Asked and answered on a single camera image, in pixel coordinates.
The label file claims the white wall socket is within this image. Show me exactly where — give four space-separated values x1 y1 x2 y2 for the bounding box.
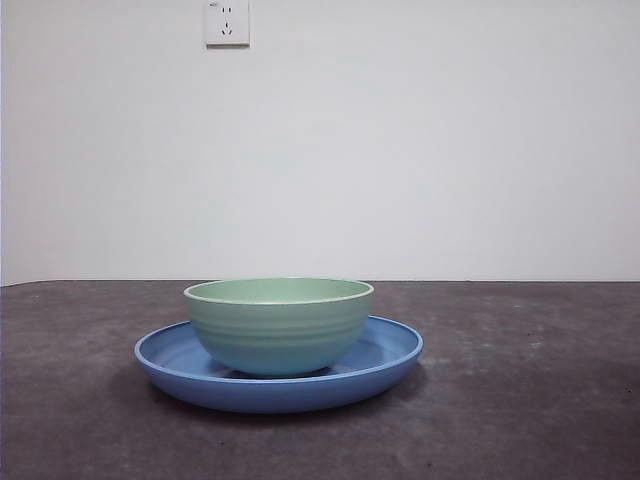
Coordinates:
205 0 251 50

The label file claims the blue round plate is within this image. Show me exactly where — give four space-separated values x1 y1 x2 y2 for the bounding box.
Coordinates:
132 314 425 415

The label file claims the pale green ribbed bowl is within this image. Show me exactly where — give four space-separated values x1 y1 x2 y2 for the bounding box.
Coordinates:
183 277 376 379

